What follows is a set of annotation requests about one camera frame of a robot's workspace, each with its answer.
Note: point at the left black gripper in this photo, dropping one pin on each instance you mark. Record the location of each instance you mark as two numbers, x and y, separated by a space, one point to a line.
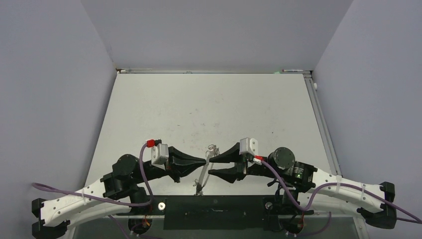
179 163

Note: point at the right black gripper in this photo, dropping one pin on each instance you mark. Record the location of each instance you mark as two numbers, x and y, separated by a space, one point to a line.
232 156

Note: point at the large silver keyring plate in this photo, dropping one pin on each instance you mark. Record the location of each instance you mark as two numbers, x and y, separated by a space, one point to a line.
203 178

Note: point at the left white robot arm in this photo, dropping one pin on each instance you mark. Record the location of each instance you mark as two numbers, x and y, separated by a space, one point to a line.
126 185

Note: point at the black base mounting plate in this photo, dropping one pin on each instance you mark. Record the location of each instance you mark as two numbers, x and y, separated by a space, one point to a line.
219 212

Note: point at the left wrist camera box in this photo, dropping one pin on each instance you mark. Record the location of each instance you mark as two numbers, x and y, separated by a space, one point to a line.
159 152

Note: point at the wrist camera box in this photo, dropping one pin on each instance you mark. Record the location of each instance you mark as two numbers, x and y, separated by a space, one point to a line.
159 152
248 149

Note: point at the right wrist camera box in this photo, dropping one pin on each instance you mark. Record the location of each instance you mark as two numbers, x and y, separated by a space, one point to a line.
248 149

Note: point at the aluminium frame rail back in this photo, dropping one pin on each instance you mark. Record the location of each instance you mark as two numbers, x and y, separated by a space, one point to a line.
232 71

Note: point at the aluminium frame rail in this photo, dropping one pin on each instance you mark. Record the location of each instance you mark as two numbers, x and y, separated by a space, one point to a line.
323 128
232 71

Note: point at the aluminium frame rail right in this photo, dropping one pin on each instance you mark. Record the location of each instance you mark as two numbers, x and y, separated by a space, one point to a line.
323 128

